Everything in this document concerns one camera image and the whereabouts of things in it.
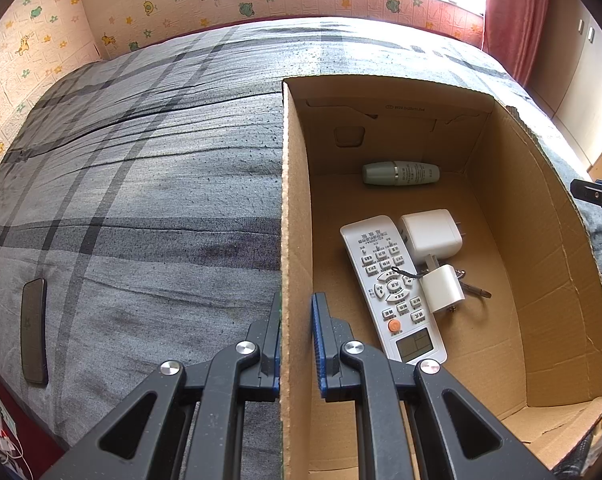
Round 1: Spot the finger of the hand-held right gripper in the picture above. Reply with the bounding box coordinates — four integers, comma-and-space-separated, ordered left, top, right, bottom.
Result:
570, 177, 602, 218

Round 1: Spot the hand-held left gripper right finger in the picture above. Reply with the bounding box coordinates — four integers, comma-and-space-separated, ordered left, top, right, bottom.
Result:
311, 291, 556, 480

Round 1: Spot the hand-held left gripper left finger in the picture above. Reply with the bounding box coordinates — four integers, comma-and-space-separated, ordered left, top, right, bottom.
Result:
40, 292, 282, 480

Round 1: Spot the cardboard box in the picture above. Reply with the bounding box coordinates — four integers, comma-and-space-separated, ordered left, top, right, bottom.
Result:
279, 75, 602, 480

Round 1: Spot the small white charger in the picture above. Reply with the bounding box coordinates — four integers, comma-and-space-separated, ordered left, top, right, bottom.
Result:
420, 255, 466, 314

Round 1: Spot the metal key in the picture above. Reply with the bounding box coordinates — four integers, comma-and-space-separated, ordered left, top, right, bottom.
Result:
456, 270, 492, 312

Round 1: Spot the large white charger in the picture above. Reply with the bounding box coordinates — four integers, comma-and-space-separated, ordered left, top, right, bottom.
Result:
398, 208, 463, 259

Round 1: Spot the pale green bottle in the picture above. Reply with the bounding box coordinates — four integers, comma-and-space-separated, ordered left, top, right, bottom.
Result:
362, 160, 441, 185

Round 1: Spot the white remote control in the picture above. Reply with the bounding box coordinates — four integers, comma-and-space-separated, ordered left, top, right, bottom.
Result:
340, 215, 448, 365

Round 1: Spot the beige wardrobe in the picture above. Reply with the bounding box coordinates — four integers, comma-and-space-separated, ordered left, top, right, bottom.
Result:
528, 0, 602, 186

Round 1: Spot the red curtain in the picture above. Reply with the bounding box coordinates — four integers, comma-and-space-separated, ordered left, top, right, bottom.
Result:
483, 0, 556, 88

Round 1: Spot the grey plaid blanket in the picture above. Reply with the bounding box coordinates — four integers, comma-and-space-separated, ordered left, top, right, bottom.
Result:
0, 16, 602, 480

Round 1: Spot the dark smartphone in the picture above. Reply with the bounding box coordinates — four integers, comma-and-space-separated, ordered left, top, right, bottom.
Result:
21, 277, 49, 386

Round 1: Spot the white power strip with cables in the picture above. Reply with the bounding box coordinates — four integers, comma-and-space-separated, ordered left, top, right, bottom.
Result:
0, 395, 32, 480

